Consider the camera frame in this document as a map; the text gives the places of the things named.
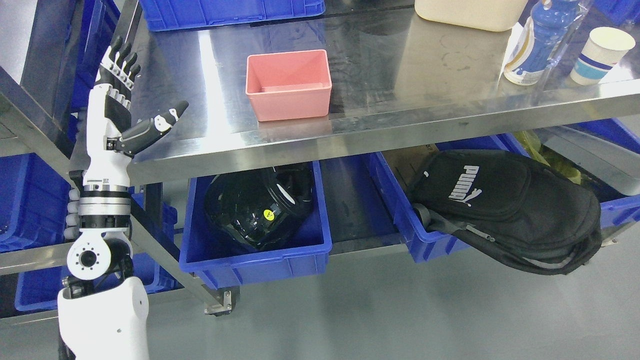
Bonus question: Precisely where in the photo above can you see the black glossy helmet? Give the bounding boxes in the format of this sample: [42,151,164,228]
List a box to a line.
[203,162,314,253]

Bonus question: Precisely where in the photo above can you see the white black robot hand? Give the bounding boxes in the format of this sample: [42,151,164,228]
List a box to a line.
[82,35,189,190]

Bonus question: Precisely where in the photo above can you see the blue crate on table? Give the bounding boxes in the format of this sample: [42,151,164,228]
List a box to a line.
[139,0,326,32]

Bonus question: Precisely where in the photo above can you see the pink plastic storage box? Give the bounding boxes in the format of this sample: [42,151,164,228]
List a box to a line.
[245,48,333,122]

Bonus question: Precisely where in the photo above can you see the blue bin with helmet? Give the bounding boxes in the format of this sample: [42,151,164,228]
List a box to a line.
[179,161,333,289]

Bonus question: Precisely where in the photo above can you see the beige plastic container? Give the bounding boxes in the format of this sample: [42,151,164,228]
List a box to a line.
[414,0,528,32]

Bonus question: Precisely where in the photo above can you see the stainless steel table frame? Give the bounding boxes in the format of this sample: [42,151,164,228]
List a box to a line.
[0,0,640,317]

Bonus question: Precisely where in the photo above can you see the black Puma backpack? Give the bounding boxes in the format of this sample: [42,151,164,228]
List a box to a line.
[407,149,603,276]

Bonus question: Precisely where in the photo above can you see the white blue paper cup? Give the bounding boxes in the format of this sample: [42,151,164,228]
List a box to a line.
[569,26,636,85]

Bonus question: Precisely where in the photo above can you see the blue bin far left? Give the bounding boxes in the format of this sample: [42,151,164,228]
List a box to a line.
[0,153,71,253]

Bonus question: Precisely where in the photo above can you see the blue bin with backpack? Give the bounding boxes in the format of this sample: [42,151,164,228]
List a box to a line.
[361,121,639,264]

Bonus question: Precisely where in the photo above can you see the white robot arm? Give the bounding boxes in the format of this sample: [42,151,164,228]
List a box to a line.
[56,184,150,360]

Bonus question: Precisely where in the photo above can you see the blue white bottle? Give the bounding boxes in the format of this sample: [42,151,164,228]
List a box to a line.
[503,0,580,86]

